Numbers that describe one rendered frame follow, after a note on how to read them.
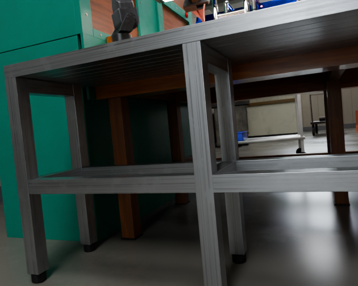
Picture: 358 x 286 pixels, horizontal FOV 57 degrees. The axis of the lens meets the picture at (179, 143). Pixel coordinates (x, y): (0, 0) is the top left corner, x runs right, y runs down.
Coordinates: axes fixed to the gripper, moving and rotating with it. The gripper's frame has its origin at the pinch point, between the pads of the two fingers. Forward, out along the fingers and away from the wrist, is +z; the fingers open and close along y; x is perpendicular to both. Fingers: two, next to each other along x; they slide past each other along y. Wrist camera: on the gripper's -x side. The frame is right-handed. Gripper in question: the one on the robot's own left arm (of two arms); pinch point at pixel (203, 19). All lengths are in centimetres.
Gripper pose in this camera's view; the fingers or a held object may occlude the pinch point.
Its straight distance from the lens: 141.1
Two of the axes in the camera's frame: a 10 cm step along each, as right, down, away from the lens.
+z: 3.5, 5.8, 7.3
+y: -9.2, 0.6, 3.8
